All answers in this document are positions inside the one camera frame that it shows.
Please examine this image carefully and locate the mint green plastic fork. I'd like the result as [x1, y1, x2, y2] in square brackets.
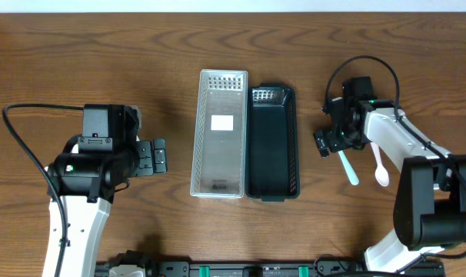
[338, 151, 359, 186]

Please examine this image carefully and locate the pale pink plastic fork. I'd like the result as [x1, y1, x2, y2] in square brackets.
[370, 142, 390, 187]

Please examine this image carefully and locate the dark green plastic basket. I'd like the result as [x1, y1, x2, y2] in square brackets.
[245, 83, 301, 202]

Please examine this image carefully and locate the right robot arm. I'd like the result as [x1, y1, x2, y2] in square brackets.
[314, 77, 466, 273]

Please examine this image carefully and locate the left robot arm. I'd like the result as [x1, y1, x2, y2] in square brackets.
[42, 104, 168, 276]

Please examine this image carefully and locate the clear perforated plastic basket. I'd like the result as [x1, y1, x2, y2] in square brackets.
[190, 69, 248, 199]

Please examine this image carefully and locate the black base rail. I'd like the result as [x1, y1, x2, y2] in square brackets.
[94, 252, 448, 277]

